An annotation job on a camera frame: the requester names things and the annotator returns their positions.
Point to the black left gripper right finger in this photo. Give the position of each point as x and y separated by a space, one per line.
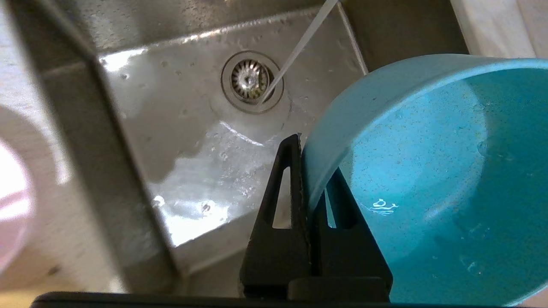
351 261

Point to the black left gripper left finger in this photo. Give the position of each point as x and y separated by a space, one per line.
274 256

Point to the blue plastic bowl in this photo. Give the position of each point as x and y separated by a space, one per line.
428 171

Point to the stainless steel sink basin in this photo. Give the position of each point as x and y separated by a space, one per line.
171 128

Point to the round metal sink drain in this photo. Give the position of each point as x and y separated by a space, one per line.
252 81

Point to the pink plastic bowl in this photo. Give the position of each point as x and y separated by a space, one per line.
13 201

